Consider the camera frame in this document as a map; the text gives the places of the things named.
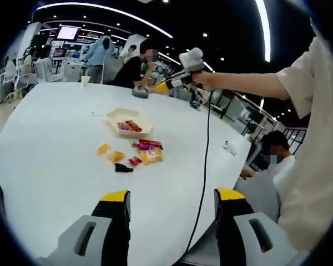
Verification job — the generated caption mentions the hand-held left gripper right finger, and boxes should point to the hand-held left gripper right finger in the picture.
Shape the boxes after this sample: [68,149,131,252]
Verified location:
[214,187,300,266]

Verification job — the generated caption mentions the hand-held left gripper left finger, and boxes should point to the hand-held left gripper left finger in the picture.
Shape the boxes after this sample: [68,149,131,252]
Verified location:
[36,190,132,266]

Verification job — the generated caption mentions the pink food tongs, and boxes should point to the pink food tongs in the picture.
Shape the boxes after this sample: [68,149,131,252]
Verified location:
[145,79,173,92]

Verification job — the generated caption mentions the beige hexagonal food container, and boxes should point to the beige hexagonal food container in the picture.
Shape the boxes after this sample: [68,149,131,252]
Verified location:
[102,108,155,139]

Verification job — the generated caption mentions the long red food bar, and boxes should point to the long red food bar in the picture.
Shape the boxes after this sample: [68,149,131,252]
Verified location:
[138,139,164,150]

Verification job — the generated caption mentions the orange yellow food packet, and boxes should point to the orange yellow food packet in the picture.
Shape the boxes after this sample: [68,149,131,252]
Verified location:
[140,148,164,166]

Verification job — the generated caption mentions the yellow clear food packet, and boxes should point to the yellow clear food packet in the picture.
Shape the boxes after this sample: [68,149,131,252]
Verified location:
[96,143,126,162]

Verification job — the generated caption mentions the person's right hand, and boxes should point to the person's right hand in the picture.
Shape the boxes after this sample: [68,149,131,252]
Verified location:
[190,70,215,91]

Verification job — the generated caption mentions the ceiling light strip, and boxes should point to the ceiling light strip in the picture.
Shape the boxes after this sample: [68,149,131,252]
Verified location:
[255,0,271,63]
[36,2,174,39]

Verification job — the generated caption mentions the grey headset device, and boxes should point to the grey headset device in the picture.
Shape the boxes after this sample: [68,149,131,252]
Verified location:
[131,85,150,100]

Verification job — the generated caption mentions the grey fabric chair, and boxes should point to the grey fabric chair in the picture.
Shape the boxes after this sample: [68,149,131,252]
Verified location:
[234,170,281,222]

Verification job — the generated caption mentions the grey office chair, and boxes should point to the grey office chair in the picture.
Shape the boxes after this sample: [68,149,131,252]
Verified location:
[102,55,123,84]

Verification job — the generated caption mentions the small white device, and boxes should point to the small white device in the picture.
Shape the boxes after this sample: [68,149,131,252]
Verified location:
[221,140,238,156]

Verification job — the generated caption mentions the operator in beige shirt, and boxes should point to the operator in beige shirt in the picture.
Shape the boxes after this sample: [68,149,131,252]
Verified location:
[274,35,333,250]

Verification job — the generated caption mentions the white bright display screen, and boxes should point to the white bright display screen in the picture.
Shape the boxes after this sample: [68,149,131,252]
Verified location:
[57,25,80,41]

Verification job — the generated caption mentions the white office chair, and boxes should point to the white office chair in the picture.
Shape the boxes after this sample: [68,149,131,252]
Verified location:
[2,59,24,92]

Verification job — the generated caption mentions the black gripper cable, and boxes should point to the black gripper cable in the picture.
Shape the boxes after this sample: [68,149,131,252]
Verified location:
[179,88,211,263]

